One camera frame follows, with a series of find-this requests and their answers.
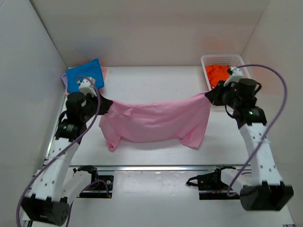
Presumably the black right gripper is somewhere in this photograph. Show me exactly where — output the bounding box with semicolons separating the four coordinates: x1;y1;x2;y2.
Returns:
205;81;241;110

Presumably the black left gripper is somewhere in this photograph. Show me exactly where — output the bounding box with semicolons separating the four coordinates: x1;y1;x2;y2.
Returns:
83;86;114;117

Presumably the pink t shirt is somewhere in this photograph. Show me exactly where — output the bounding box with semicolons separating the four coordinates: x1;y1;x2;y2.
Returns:
99;93;211;151

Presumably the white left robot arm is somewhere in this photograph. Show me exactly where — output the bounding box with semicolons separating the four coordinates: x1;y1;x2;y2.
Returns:
16;92;113;227

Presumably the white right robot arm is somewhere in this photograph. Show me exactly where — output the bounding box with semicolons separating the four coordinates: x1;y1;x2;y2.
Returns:
205;78;294;211

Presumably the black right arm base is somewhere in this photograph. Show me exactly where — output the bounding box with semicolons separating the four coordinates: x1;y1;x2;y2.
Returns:
185;166;240;201

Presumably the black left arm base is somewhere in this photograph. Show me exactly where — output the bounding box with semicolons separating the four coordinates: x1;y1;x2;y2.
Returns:
73;166;114;199

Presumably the orange t shirt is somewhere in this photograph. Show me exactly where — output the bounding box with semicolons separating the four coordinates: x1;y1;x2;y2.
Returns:
205;64;231;89

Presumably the salmon folded t shirt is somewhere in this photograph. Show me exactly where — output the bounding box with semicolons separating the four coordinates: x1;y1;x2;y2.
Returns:
101;67;107;81

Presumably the blue folded t shirt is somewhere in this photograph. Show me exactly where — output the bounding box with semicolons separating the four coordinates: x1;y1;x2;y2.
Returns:
65;58;105;94

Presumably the white plastic basket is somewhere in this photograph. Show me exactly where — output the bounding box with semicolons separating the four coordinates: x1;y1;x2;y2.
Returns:
201;54;250;91

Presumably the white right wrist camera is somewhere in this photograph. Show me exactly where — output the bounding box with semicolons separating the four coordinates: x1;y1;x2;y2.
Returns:
223;67;243;87

